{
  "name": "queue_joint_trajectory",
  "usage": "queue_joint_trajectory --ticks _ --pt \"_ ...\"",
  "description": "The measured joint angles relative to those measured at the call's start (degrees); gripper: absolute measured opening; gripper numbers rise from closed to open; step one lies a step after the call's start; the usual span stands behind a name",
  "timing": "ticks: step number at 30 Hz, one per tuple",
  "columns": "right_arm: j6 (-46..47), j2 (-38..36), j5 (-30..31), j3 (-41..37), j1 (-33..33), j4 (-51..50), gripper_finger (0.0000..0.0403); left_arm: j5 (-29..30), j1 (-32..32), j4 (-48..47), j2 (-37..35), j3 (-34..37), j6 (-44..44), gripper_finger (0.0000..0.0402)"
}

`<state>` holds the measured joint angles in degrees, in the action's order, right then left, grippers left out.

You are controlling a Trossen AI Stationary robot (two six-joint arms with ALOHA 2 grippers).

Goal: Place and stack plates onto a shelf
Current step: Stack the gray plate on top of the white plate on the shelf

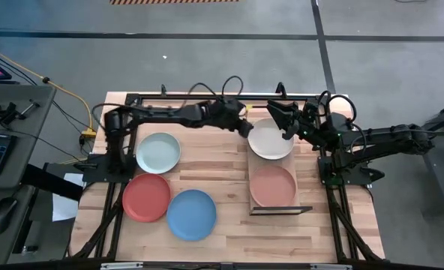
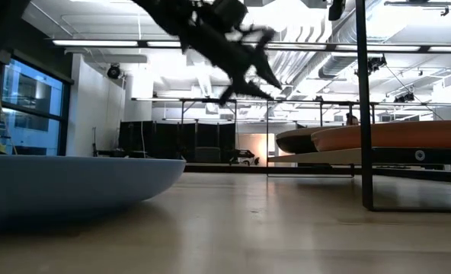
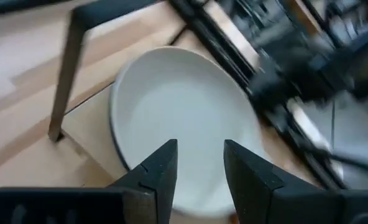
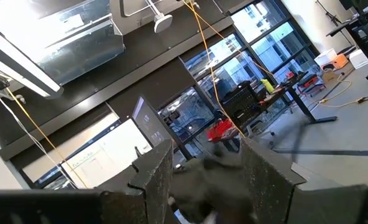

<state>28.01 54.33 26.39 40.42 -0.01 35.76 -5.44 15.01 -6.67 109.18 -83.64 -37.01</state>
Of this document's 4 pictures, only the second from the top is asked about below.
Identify wooden shelf with black frame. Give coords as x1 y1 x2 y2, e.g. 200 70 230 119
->
266 0 451 213

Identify orange plate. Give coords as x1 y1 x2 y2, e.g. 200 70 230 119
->
311 119 451 153

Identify blue plate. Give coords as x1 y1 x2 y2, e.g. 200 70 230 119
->
0 154 187 229

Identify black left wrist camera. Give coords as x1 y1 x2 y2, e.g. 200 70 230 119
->
212 0 249 33

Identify black overhead camera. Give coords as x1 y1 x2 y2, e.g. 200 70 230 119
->
328 0 347 22

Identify long ceiling strip light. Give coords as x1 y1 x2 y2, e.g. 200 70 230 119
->
52 39 139 47

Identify silver ceiling duct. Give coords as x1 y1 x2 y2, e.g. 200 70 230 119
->
316 14 363 81

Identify black camera on rig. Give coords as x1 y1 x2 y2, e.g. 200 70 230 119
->
366 54 388 76

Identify black round ceiling spotlight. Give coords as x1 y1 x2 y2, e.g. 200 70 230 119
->
106 63 122 81

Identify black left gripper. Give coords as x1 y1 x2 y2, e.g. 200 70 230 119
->
178 21 283 107

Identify black partition panels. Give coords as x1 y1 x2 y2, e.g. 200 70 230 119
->
118 120 237 160

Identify black plate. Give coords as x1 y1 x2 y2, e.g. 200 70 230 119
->
274 126 339 155

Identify large window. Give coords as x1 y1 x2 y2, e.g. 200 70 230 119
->
0 56 73 157

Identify grey chair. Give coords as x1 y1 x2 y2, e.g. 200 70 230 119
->
194 146 222 164

